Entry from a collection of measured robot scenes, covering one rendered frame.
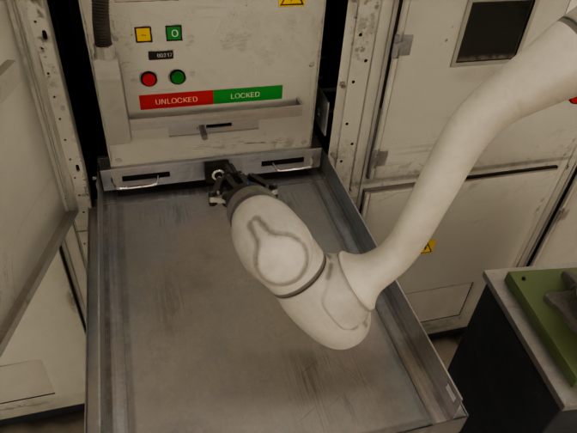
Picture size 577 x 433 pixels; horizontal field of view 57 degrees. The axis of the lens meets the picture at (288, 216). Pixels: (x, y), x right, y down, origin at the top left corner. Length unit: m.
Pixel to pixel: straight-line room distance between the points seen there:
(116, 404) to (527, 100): 0.77
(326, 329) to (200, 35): 0.66
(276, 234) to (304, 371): 0.36
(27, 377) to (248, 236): 1.18
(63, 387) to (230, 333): 0.90
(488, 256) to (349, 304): 1.13
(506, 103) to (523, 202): 1.07
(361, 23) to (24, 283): 0.87
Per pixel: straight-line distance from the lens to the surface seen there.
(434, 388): 1.01
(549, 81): 0.73
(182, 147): 1.29
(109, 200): 1.33
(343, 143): 1.34
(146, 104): 1.23
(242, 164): 1.33
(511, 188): 1.70
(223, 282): 1.11
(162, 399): 0.97
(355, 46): 1.22
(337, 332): 0.84
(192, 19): 1.15
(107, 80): 1.08
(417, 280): 1.81
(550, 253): 2.07
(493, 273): 1.40
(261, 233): 0.71
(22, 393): 1.86
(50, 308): 1.55
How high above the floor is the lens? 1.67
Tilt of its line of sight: 41 degrees down
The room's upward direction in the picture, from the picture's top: 5 degrees clockwise
